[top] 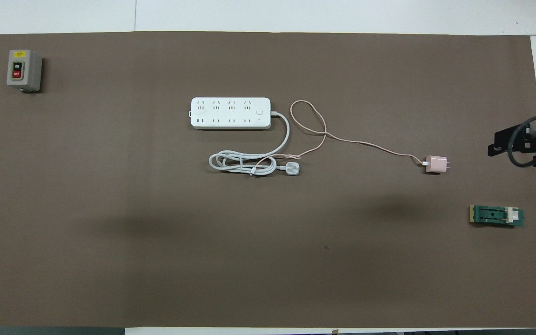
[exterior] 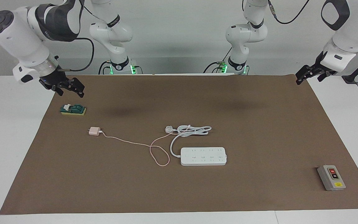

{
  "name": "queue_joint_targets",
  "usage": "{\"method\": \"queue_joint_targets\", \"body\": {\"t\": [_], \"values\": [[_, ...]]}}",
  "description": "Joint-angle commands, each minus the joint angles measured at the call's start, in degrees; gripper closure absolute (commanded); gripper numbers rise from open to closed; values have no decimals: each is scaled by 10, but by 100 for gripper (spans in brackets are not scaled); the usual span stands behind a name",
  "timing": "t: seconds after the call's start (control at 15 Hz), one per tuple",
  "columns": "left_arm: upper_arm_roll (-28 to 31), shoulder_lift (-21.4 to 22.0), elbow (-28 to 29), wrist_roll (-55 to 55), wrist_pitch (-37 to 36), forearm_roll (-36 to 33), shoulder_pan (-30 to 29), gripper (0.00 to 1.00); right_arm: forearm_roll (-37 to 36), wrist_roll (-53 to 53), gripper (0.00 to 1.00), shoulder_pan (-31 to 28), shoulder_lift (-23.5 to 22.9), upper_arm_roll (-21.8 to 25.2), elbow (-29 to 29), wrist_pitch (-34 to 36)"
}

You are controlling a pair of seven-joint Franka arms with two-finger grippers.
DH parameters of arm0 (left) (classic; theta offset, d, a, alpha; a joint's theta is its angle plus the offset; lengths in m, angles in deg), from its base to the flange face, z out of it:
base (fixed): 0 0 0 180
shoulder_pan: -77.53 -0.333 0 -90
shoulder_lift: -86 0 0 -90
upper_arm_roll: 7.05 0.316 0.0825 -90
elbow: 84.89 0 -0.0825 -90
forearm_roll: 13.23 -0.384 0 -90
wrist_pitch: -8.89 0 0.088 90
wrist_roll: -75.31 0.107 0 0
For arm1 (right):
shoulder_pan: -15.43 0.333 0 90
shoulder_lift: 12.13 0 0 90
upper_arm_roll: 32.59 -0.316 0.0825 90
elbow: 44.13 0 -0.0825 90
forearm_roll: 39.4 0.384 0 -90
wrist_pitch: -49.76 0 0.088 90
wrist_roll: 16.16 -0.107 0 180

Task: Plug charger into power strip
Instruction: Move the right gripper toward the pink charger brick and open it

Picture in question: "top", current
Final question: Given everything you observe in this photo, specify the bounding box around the pink charger adapter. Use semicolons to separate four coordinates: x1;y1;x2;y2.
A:
424;155;451;174

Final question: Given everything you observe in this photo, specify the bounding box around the pink charging cable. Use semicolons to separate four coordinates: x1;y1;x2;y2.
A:
251;100;429;176

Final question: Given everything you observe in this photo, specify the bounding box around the white power strip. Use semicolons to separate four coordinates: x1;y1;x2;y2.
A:
190;97;272;130

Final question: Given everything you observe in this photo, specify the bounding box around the brown table mat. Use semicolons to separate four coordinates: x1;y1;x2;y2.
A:
0;31;536;329

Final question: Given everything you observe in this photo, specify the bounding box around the right arm gripper cable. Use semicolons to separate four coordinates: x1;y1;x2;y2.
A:
507;114;536;168

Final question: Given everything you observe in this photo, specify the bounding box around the grey on-off switch box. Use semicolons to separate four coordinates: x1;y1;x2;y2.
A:
7;49;44;93

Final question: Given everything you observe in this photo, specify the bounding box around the white power strip cord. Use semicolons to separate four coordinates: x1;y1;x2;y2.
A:
208;111;302;177

